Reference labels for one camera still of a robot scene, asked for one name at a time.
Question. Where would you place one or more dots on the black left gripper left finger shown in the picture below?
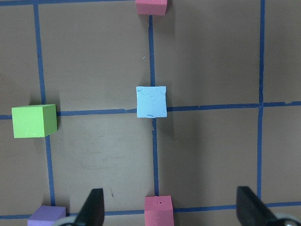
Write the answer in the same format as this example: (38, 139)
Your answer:
(92, 212)

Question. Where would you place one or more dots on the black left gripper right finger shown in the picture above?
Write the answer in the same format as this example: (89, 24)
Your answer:
(251, 211)

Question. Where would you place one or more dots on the light blue foam block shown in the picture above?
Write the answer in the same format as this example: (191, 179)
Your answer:
(151, 102)

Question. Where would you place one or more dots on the purple foam block near left arm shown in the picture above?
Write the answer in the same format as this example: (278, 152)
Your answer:
(46, 215)

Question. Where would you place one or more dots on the pink foam block with dot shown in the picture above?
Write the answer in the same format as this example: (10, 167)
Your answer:
(158, 211)

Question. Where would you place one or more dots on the green foam block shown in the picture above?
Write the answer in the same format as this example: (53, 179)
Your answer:
(34, 121)

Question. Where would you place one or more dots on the pink foam block front left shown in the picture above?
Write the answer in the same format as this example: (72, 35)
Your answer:
(151, 7)

